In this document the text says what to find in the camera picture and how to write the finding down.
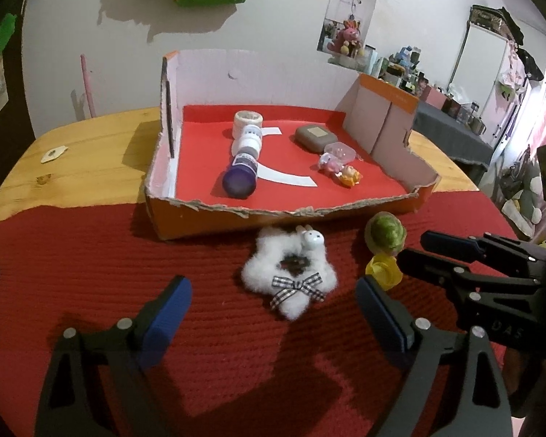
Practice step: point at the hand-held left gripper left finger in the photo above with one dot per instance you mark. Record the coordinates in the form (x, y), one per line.
(167, 323)

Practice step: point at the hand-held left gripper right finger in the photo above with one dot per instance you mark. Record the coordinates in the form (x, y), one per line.
(383, 319)

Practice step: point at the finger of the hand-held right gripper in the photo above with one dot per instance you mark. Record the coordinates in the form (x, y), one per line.
(446, 243)
(425, 266)

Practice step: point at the yellow capsule half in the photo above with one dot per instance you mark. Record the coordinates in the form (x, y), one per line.
(384, 273)

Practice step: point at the white fluffy scrunchie with bow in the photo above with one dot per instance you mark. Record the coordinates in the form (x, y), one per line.
(264, 277)

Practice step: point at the small orange toy figure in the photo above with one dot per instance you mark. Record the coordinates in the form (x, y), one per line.
(348, 176)

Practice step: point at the clear plastic capsule half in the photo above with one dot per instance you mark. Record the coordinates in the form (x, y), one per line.
(342, 151)

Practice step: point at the orange and pink cardboard box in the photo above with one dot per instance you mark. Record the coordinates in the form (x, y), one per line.
(300, 200)

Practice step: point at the small pink toy figure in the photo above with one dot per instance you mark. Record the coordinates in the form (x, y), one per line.
(328, 163)

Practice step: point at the purple bottle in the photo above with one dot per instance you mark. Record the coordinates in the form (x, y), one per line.
(240, 177)

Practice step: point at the white pill bottle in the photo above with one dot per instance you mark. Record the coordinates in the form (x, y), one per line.
(249, 141)

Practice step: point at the green ball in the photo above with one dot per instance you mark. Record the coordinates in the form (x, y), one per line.
(386, 233)

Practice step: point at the pile of plush toys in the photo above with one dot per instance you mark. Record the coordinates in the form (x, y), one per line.
(528, 200)

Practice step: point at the red woven mat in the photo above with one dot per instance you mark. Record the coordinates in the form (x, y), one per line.
(95, 259)

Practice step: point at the dark cluttered table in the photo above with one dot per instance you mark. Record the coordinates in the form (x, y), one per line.
(450, 136)

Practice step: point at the grey rounded case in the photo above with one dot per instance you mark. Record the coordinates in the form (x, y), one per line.
(316, 137)

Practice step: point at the white wardrobe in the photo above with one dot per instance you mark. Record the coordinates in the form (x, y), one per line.
(482, 59)

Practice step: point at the small beige sticker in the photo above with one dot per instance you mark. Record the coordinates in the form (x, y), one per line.
(53, 154)

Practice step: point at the white cream jar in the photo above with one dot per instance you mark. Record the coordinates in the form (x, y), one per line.
(248, 119)

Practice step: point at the pink plush rabbit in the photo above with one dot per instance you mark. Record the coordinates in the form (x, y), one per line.
(346, 36)

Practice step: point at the pink stick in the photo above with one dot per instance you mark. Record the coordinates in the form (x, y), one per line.
(88, 86)

